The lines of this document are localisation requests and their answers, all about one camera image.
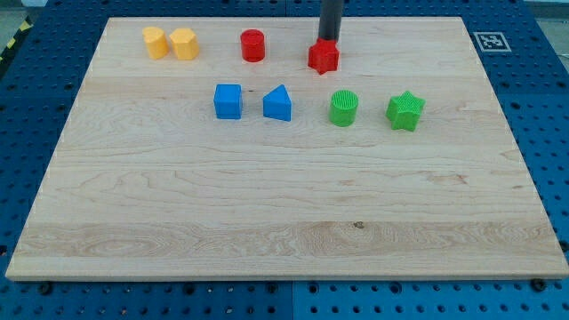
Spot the red cylinder block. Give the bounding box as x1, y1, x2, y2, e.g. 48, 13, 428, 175
240, 28, 265, 62

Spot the yellow hexagon block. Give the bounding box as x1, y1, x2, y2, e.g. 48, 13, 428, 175
169, 28, 199, 60

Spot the blue triangle block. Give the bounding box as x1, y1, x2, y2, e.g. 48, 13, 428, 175
262, 84, 293, 122

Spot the green cylinder block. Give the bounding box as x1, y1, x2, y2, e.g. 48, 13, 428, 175
329, 90, 359, 127

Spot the blue cube block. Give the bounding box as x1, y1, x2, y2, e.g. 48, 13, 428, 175
213, 84, 243, 119

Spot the red star block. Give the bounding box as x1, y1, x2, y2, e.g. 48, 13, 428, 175
308, 37, 340, 75

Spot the green star block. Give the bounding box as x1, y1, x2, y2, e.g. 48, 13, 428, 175
386, 91, 426, 132

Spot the light wooden board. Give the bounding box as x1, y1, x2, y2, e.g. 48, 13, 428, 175
6, 17, 568, 282

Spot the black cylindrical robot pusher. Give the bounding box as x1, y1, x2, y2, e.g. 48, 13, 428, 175
318, 0, 344, 41

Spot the yellow heart block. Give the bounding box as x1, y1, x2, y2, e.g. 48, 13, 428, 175
142, 27, 170, 60

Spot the white fiducial marker tag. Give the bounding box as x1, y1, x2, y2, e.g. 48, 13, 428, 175
473, 31, 511, 52

